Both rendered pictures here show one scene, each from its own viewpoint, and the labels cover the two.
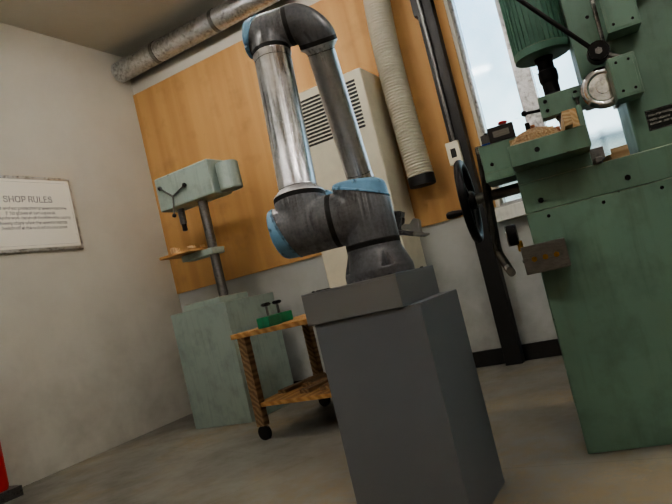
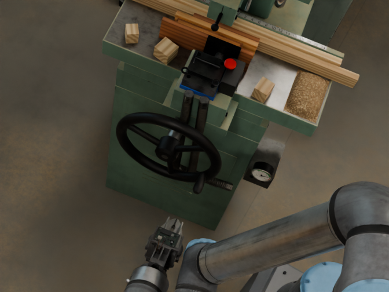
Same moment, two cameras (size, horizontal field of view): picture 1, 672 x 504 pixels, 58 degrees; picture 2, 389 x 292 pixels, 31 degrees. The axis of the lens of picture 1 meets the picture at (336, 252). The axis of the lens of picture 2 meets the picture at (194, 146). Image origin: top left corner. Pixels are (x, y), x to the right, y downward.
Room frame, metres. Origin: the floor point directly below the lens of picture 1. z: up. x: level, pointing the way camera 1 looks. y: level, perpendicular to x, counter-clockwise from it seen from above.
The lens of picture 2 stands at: (2.21, 0.35, 2.42)
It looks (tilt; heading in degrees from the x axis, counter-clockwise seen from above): 61 degrees down; 254
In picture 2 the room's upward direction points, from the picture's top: 18 degrees clockwise
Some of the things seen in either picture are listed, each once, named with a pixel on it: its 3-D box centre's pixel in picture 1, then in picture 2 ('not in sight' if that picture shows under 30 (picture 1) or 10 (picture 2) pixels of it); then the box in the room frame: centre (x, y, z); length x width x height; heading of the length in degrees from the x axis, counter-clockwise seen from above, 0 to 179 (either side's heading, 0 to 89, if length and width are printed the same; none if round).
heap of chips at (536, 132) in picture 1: (534, 135); (308, 91); (1.70, -0.62, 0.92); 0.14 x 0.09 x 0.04; 70
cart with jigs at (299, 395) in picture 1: (322, 354); not in sight; (3.10, 0.19, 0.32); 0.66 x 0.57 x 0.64; 150
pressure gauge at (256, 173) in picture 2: (514, 238); (262, 171); (1.76, -0.51, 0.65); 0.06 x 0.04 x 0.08; 160
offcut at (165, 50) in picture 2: not in sight; (165, 51); (2.07, -0.70, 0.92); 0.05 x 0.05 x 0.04; 52
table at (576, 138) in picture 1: (534, 163); (214, 72); (1.94, -0.68, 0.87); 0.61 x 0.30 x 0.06; 160
